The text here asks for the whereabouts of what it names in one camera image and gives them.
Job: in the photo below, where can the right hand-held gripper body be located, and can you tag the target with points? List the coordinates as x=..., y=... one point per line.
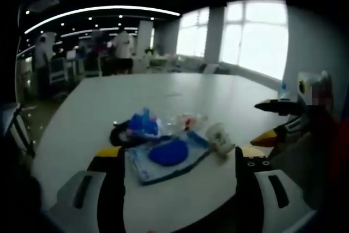
x=313, y=88

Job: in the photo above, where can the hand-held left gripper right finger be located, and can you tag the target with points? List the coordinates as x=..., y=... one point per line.
x=261, y=189

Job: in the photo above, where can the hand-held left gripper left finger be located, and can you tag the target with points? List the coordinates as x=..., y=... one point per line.
x=81, y=189

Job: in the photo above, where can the white paper cup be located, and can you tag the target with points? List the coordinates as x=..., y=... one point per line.
x=220, y=139

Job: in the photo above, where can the black round object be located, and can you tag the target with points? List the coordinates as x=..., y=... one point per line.
x=118, y=134

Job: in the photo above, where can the clear plastic bottle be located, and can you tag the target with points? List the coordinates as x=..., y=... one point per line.
x=188, y=121

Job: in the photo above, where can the blue plastic bag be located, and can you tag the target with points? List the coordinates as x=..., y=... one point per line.
x=144, y=125

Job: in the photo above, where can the blue and white cloth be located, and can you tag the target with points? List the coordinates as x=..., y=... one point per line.
x=169, y=159

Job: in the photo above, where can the blue round lid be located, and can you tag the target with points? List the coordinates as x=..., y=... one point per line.
x=168, y=152

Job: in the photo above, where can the water bottle with blue label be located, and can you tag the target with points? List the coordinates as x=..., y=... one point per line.
x=283, y=91

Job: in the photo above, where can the window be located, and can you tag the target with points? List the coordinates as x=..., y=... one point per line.
x=193, y=33
x=255, y=36

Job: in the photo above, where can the black chair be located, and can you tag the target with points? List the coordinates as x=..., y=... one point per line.
x=19, y=134

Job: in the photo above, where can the white table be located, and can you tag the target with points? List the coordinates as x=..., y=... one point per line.
x=169, y=94

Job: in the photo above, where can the white rack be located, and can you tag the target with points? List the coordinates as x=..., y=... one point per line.
x=58, y=69

